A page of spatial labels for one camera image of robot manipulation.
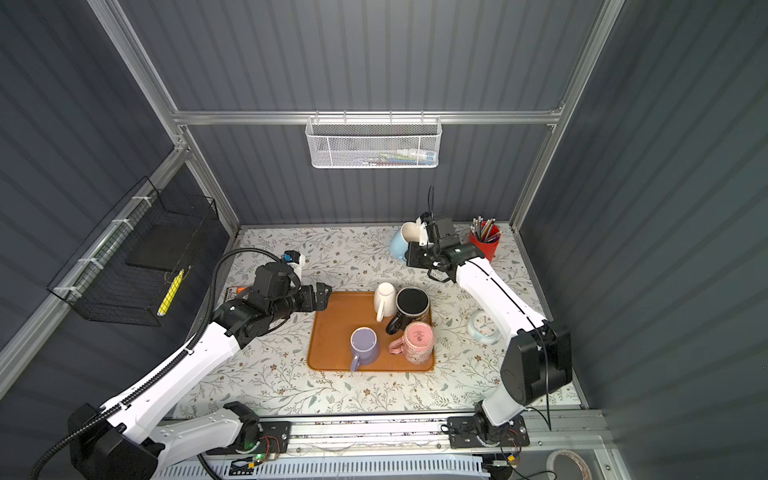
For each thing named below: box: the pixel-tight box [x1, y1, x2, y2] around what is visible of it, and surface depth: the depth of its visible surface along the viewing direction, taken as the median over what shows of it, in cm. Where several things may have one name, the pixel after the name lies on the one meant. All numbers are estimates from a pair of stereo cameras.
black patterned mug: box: [386, 286, 430, 335], surface depth 88 cm
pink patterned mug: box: [389, 321, 435, 365], surface depth 81 cm
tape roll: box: [546, 449, 593, 480], surface depth 70 cm
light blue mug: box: [390, 220, 429, 261], surface depth 85 cm
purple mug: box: [350, 326, 380, 371], surface depth 83 cm
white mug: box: [374, 282, 397, 323], surface depth 91 cm
